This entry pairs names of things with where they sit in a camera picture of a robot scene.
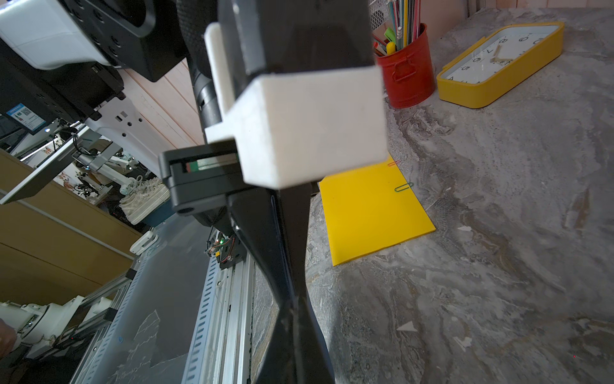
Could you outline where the yellow paper document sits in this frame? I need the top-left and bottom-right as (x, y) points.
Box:
(319, 157), (436, 266)

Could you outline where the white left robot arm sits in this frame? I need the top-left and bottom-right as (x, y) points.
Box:
(1, 1), (387, 327)

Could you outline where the aluminium front rail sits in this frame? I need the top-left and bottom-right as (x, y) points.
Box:
(72, 254), (255, 383)

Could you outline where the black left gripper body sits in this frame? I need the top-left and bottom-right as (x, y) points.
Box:
(160, 1), (374, 214)

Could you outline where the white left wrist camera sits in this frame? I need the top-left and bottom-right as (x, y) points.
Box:
(204, 22), (388, 190)

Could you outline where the red metal pencil cup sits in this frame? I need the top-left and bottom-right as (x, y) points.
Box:
(376, 23), (436, 109)

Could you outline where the yellow highlighter marker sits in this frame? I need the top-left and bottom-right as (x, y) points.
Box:
(386, 42), (397, 55)

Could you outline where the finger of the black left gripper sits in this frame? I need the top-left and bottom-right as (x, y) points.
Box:
(227, 183), (313, 317)

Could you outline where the green paperclip on yellow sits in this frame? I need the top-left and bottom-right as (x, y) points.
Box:
(394, 182), (413, 193)

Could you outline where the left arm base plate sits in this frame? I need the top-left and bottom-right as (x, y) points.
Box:
(206, 229), (247, 270)

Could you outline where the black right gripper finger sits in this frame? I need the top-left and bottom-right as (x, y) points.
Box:
(255, 296), (335, 383)

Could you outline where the green highlighter marker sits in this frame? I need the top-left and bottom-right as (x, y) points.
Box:
(384, 27), (397, 43)

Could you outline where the yellow desk clock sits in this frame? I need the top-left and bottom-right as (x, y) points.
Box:
(437, 22), (564, 109)

